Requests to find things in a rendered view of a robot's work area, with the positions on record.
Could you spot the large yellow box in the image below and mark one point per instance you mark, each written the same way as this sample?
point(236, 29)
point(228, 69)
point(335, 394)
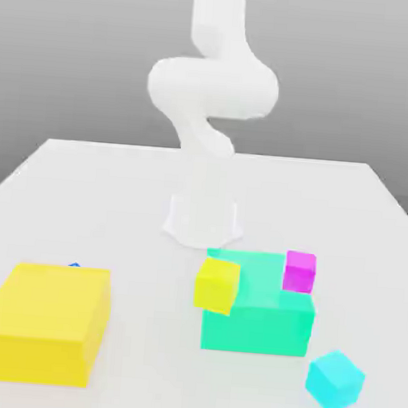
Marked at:
point(39, 322)

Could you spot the small yellow cube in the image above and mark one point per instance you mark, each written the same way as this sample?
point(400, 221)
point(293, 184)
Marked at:
point(216, 286)

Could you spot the small cyan cube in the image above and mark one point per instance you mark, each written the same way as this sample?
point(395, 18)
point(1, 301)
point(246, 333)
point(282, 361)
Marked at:
point(335, 382)

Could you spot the large green box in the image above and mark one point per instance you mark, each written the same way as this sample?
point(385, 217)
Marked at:
point(260, 326)

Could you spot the small magenta cube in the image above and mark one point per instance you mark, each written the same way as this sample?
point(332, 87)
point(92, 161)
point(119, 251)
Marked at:
point(299, 272)

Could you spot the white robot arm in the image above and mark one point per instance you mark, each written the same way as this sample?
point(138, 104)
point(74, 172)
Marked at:
point(213, 87)

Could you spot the small blue cube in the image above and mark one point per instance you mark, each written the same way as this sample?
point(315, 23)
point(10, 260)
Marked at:
point(74, 265)

